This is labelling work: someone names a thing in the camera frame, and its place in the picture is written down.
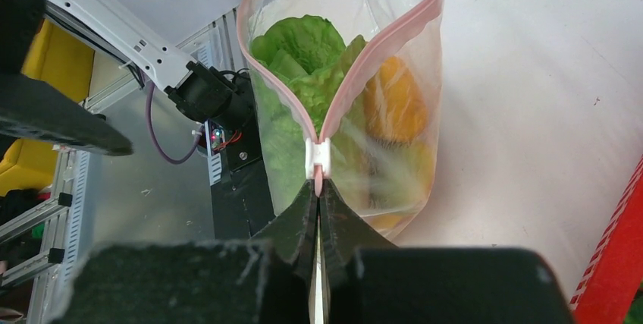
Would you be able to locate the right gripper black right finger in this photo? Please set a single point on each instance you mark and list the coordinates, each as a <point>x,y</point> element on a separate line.
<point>343,233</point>

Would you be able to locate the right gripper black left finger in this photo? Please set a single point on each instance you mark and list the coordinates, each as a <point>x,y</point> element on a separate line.
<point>281,262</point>

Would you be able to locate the yellow lemon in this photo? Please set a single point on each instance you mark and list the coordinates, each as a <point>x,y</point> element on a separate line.
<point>394,108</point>

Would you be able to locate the clear pink-dotted zip bag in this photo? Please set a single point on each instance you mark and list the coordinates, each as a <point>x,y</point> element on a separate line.
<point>408,29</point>

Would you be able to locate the green napa cabbage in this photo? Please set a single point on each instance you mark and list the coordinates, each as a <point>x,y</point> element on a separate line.
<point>309,56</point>

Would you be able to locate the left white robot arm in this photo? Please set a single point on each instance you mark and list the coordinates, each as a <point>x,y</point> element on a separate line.
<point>34,110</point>

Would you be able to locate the red plastic basket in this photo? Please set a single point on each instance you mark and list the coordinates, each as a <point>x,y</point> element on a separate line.
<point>614,272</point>

